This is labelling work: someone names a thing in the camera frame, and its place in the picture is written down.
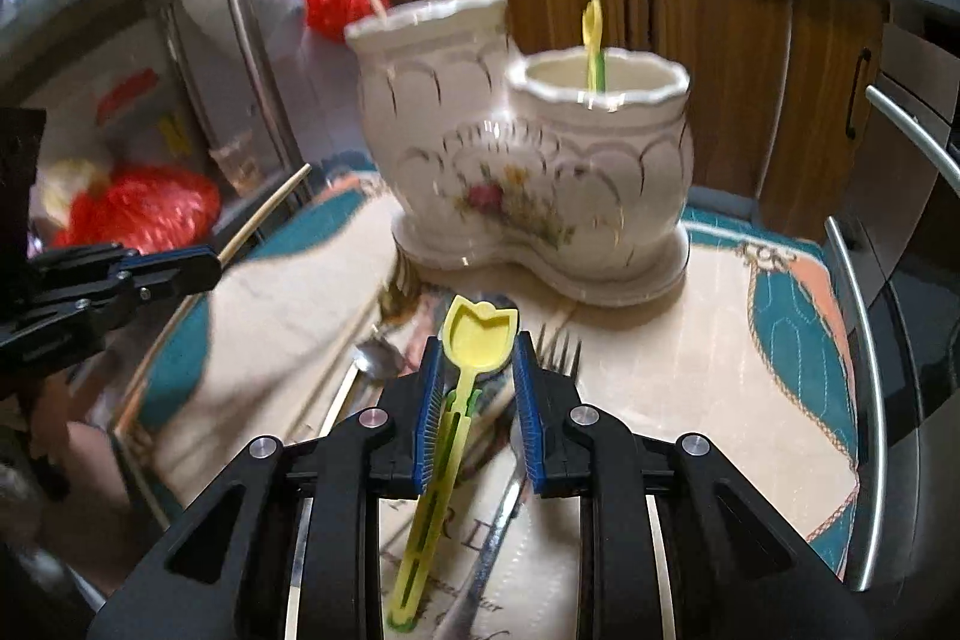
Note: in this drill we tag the floral ceramic utensil holder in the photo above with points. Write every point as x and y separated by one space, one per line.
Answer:
540 175

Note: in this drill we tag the metal spoon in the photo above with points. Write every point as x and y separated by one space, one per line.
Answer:
375 359

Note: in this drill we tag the teal beige printed table mat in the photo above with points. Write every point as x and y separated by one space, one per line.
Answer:
735 370

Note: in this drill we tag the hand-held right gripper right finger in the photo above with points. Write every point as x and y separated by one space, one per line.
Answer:
529 419

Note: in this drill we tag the yellow tulip plastic spoon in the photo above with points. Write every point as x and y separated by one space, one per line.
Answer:
480 336

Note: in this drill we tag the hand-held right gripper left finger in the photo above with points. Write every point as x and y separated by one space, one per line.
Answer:
427 419

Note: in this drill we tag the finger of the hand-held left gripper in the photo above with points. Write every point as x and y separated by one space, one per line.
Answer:
176 272
71 329

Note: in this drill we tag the metal fork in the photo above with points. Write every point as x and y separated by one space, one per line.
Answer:
559 355

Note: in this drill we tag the yellow green plastic spoon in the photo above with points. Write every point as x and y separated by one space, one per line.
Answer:
592 44

